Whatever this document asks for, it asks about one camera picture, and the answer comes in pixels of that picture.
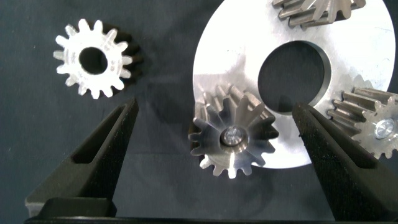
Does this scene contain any large steel gear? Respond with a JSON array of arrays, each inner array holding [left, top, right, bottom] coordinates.
[[187, 83, 280, 180]]

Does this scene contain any round white plate with pins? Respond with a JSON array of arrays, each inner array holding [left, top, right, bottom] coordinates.
[[192, 0, 397, 170]]

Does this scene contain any small steel gear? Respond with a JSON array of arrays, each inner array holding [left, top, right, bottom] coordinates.
[[326, 86, 398, 160], [52, 18, 144, 100], [271, 0, 367, 30]]

